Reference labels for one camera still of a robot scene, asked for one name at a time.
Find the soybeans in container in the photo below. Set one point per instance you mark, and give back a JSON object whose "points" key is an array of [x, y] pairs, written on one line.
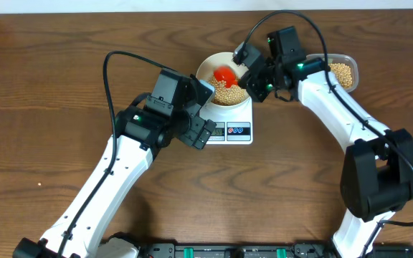
{"points": [[343, 74]]}

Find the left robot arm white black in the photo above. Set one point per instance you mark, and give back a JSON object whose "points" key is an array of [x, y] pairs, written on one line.
{"points": [[140, 131]]}

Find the soybeans in bowl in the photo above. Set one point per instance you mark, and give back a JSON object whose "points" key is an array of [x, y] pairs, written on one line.
{"points": [[224, 95]]}

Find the clear plastic container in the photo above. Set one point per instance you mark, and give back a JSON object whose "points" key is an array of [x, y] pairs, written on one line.
{"points": [[342, 58]]}

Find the cream bowl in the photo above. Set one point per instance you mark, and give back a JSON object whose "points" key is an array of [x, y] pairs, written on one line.
{"points": [[205, 71]]}

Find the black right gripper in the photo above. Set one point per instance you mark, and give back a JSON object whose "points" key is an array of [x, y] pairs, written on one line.
{"points": [[251, 84]]}

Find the white digital kitchen scale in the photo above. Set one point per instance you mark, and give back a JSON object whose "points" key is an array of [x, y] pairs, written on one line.
{"points": [[233, 123]]}

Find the red measuring scoop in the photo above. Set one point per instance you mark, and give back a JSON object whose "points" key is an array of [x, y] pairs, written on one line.
{"points": [[226, 76]]}

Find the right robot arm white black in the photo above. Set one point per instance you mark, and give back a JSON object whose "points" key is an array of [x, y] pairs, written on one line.
{"points": [[377, 175]]}

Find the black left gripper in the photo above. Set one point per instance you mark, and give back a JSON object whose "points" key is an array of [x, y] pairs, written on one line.
{"points": [[196, 124]]}

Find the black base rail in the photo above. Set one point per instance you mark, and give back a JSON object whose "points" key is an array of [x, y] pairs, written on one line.
{"points": [[228, 251]]}

